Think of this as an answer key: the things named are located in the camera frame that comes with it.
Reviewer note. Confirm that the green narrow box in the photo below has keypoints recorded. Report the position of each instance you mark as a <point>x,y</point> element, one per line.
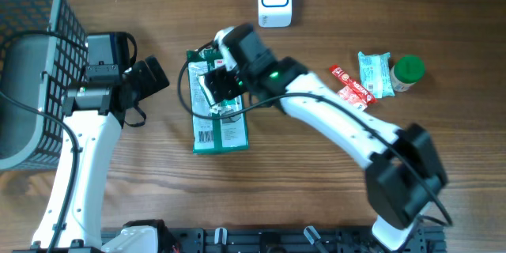
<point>215,104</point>

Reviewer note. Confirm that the orange tissue packet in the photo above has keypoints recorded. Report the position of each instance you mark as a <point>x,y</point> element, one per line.
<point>348,95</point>

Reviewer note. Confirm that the mint flushable wipes pack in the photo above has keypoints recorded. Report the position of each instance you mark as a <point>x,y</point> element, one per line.
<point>375,74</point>

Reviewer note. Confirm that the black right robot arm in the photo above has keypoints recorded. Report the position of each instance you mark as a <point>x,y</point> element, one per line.
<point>403,172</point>

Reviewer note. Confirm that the green 3M cleaner package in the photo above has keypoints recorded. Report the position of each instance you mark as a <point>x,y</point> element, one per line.
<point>214,136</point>

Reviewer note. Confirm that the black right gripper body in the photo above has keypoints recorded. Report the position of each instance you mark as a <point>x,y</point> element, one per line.
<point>234,83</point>

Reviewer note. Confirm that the grey mesh shopping basket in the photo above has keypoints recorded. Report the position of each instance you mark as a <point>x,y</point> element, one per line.
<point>42,52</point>

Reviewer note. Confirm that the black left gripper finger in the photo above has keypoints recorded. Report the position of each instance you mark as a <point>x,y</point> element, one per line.
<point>141,80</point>
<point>159,79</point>

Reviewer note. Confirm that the green lid jar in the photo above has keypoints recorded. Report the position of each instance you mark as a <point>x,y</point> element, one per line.
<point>406,72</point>

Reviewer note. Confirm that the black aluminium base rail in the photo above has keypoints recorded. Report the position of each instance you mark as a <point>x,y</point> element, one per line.
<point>356,239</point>

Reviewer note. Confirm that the red stick sachet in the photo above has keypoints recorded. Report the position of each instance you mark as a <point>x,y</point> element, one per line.
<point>346,80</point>

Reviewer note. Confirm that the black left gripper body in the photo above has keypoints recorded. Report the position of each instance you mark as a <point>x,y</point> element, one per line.
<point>128,81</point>

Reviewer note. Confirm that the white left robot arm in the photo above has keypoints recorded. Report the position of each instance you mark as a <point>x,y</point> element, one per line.
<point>94,113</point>

